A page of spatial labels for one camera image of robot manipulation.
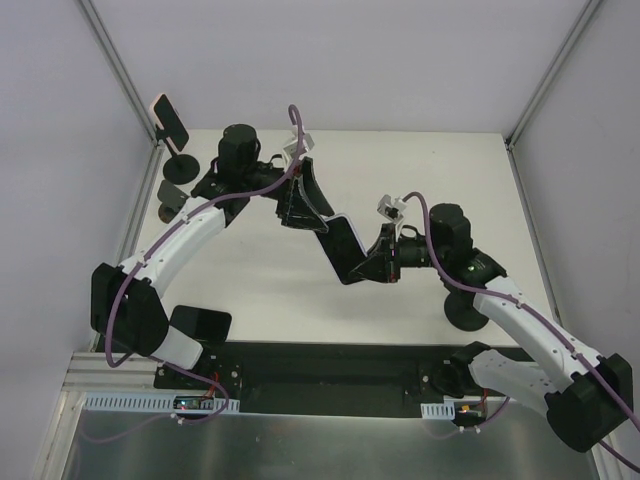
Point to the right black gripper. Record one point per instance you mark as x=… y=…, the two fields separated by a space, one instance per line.
x=392 y=255

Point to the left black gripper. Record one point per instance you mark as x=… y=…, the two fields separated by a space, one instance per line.
x=288 y=193

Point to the black phone lilac case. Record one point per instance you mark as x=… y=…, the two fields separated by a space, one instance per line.
x=343 y=249

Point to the black round base phone stand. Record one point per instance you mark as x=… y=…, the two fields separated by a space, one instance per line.
x=460 y=312

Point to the black clamp phone stand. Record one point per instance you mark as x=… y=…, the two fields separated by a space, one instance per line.
x=180 y=168

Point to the wooden base wedge phone stand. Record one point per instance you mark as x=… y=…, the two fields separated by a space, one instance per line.
x=172 y=200

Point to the black phone pink case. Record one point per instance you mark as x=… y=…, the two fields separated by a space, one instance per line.
x=169 y=126

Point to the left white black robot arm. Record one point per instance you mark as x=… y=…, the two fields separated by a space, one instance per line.
x=125 y=306

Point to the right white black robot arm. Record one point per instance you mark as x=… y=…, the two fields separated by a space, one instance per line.
x=583 y=395

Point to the black phone dark case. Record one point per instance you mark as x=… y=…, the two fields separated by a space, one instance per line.
x=203 y=325

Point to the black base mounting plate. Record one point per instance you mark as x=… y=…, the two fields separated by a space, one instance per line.
x=377 y=381

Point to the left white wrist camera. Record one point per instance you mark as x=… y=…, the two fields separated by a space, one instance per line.
x=294 y=149

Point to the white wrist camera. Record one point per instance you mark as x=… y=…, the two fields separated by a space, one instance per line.
x=392 y=209
x=294 y=149

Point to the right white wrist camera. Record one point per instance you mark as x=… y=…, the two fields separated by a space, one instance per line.
x=392 y=209

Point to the right white cable duct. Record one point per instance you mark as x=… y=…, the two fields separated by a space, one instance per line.
x=438 y=411

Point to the white cable duct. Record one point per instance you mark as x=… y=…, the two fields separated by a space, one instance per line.
x=158 y=403
x=438 y=411

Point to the right aluminium frame post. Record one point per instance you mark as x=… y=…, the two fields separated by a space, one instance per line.
x=585 y=18

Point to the aluminium frame post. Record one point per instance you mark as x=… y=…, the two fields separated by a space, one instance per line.
x=109 y=50
x=585 y=18

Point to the left aluminium frame post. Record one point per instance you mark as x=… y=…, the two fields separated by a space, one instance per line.
x=109 y=50

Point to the left white cable duct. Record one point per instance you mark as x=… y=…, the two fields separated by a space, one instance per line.
x=158 y=403

